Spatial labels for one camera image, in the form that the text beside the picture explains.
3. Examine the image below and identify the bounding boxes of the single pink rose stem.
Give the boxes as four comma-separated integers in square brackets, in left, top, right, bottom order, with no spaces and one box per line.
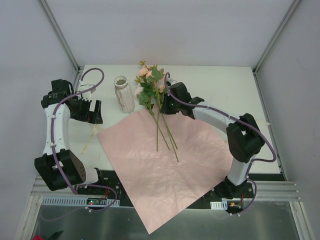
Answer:
[149,64,180,164]

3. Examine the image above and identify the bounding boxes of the pink flowers with green leaves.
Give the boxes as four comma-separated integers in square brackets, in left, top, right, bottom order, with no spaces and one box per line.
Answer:
[134,61,172,151]

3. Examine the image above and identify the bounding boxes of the purple wrapping paper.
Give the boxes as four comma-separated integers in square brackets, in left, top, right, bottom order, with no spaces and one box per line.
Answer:
[97,109,233,234]

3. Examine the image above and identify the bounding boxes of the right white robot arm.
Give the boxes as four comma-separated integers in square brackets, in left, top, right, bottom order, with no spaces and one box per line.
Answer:
[160,81,265,200]

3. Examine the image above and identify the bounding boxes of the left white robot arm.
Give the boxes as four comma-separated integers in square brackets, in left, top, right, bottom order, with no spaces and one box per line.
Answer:
[34,79,106,195]

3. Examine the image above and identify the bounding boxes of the white ribbed ceramic vase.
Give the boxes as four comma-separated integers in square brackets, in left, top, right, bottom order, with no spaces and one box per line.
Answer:
[113,75,135,114]

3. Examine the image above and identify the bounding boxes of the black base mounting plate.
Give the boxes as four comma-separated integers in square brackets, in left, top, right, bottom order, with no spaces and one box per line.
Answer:
[74,169,287,210]

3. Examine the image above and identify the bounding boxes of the red object at bottom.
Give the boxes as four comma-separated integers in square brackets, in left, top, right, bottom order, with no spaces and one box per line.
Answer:
[31,235,44,240]

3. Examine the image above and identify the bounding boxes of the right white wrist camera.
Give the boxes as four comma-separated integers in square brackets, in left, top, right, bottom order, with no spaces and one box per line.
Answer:
[166,77,177,86]

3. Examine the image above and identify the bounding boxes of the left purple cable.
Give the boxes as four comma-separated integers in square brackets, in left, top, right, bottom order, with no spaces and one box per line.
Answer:
[49,67,118,213]

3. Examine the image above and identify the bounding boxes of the purple cable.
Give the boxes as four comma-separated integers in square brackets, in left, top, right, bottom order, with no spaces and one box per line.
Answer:
[49,67,118,213]
[163,72,277,218]

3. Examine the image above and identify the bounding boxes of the left aluminium frame post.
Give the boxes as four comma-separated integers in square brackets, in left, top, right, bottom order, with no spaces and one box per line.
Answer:
[37,0,83,73]

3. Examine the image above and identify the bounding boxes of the aluminium frame post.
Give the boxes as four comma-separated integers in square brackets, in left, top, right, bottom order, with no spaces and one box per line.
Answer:
[252,0,303,76]
[37,0,83,73]

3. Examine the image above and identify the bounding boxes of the left white cable duct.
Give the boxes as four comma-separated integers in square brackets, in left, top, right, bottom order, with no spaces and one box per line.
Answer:
[42,196,120,208]

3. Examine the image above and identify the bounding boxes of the white cable duct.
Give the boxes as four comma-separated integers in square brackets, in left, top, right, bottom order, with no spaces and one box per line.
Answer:
[42,196,120,208]
[210,201,244,210]

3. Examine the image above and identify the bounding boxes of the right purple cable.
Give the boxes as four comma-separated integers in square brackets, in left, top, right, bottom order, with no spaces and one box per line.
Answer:
[163,72,277,218]

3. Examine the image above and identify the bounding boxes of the right white cable duct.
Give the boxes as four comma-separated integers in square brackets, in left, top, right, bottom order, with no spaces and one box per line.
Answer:
[210,201,244,210]

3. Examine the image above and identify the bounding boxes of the aluminium extrusion rail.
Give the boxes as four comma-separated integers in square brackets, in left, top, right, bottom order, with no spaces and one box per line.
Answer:
[30,176,303,202]

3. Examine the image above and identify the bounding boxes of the right aluminium frame post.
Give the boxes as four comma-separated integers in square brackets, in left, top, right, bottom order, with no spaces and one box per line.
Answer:
[252,0,303,76]

